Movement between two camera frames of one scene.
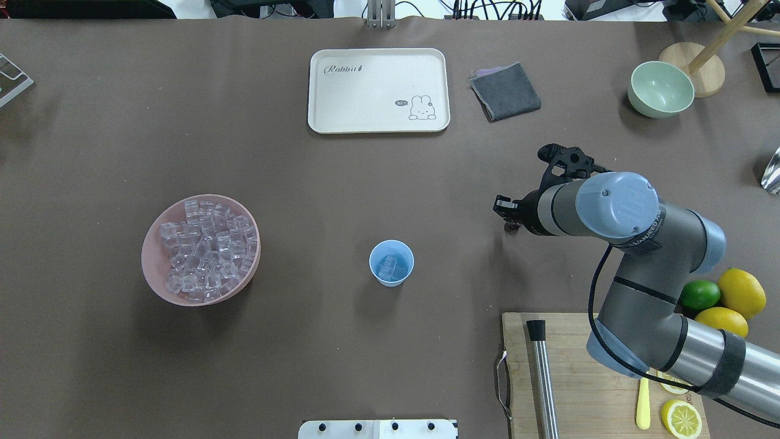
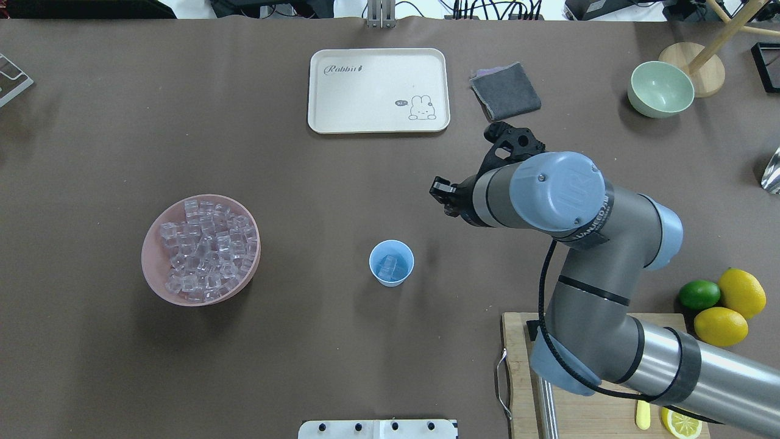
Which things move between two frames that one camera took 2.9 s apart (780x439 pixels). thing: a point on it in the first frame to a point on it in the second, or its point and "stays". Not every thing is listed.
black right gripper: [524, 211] to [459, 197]
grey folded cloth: [503, 92] stays
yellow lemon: [741, 291] stays
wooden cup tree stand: [705, 63] stays
